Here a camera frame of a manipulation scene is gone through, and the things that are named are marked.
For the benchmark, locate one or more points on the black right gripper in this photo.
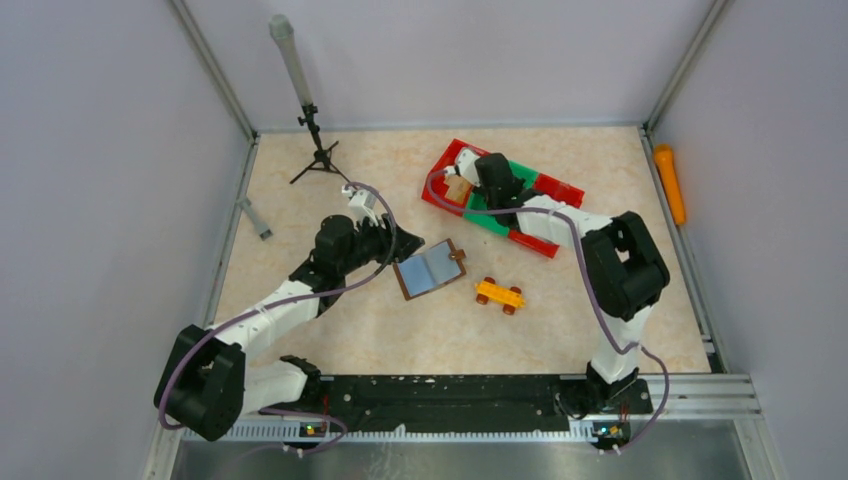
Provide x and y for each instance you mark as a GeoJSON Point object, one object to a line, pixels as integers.
{"type": "Point", "coordinates": [476, 188]}

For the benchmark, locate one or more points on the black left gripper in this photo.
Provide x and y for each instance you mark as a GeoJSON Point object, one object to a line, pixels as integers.
{"type": "Point", "coordinates": [384, 235]}

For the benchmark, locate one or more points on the brown leather card holder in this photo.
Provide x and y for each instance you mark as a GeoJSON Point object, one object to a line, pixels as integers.
{"type": "Point", "coordinates": [431, 270]}

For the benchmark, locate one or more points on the gold VIP card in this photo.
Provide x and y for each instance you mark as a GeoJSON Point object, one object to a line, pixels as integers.
{"type": "Point", "coordinates": [457, 189]}

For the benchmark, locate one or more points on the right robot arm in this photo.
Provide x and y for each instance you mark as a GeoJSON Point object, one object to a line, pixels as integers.
{"type": "Point", "coordinates": [619, 261]}

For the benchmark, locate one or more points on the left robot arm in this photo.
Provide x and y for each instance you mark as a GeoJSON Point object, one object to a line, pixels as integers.
{"type": "Point", "coordinates": [207, 383]}

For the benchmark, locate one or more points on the red bin with silver cards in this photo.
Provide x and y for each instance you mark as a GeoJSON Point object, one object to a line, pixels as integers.
{"type": "Point", "coordinates": [558, 191]}

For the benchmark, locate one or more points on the red bin with gold cards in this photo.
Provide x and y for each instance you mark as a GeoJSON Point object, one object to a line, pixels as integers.
{"type": "Point", "coordinates": [433, 192]}

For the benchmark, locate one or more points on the green plastic bin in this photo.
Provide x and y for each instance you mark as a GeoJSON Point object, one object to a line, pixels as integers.
{"type": "Point", "coordinates": [498, 223]}

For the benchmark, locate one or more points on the yellow toy brick car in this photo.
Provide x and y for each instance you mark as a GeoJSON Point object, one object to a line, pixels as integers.
{"type": "Point", "coordinates": [510, 299]}

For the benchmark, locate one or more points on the orange flashlight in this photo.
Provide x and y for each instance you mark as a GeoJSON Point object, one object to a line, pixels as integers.
{"type": "Point", "coordinates": [663, 157]}

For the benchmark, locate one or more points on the grey light on tripod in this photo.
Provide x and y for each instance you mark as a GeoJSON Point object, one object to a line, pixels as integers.
{"type": "Point", "coordinates": [282, 33]}

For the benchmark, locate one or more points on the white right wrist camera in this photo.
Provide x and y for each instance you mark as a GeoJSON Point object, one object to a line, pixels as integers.
{"type": "Point", "coordinates": [465, 166]}

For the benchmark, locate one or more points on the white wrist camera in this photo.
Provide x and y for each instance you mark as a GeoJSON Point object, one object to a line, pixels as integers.
{"type": "Point", "coordinates": [465, 166]}
{"type": "Point", "coordinates": [362, 202]}

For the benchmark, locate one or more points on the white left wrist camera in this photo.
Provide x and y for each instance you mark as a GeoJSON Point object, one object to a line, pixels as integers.
{"type": "Point", "coordinates": [362, 202]}

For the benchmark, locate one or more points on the grey metal bracket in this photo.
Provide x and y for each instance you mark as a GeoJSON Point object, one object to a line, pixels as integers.
{"type": "Point", "coordinates": [260, 226]}

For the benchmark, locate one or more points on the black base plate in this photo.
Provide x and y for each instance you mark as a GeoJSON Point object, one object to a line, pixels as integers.
{"type": "Point", "coordinates": [465, 403]}

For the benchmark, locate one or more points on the aluminium front rail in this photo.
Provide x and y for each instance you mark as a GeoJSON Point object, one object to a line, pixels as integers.
{"type": "Point", "coordinates": [677, 397]}

